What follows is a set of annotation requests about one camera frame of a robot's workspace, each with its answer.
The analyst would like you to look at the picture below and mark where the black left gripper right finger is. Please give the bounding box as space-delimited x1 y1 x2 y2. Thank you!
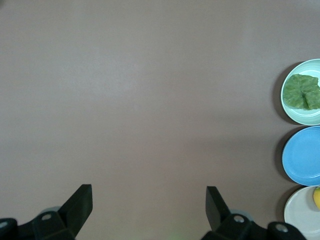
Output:
201 185 309 240

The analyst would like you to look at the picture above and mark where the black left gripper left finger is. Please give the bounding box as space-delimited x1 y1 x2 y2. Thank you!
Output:
0 184 94 240

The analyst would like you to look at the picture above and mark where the yellow lemon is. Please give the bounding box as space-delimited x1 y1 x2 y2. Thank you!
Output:
312 187 320 210

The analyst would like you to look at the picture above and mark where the green lettuce leaf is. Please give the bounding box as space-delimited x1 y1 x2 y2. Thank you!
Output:
282 73 320 111

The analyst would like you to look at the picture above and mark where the beige round plate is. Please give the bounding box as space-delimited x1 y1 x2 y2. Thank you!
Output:
283 185 320 240

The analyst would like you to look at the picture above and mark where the blue round plate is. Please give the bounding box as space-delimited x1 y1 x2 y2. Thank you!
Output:
281 125 320 187

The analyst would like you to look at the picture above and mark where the pale green round plate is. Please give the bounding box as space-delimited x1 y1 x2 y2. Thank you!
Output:
280 58 320 126

